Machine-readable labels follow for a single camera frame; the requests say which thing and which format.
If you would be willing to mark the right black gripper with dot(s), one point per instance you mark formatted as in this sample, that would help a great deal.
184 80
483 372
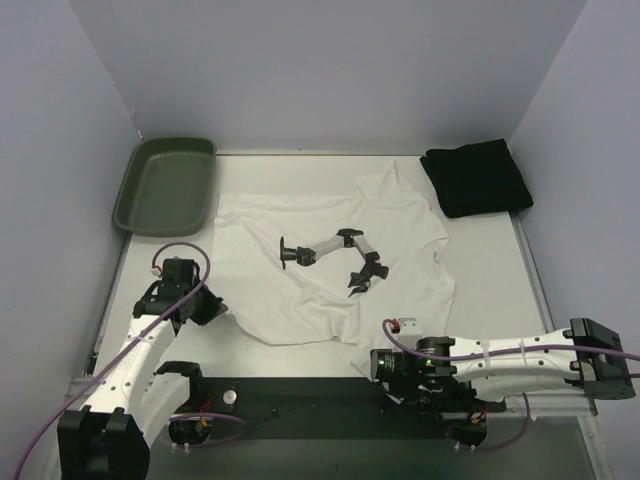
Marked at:
378 365

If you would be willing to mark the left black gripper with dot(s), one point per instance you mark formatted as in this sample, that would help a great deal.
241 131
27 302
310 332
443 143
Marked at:
211 308

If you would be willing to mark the white t-shirt with robot print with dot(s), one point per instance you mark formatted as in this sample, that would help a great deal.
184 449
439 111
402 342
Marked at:
283 303

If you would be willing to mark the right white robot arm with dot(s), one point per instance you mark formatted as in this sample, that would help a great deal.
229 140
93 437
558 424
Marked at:
458 375

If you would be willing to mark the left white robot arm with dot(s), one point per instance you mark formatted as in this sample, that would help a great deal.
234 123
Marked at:
111 435

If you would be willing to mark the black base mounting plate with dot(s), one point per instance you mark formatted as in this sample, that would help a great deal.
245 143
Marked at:
225 409

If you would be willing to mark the dark green plastic tray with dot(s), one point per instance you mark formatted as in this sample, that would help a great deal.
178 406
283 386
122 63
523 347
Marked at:
167 187

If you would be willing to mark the folded black t-shirt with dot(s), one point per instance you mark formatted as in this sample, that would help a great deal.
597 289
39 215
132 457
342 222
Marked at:
476 179

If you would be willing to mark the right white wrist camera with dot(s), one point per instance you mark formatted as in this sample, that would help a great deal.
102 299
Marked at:
407 332

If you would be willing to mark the aluminium extrusion rail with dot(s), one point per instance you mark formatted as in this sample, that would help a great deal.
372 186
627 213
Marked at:
560 403

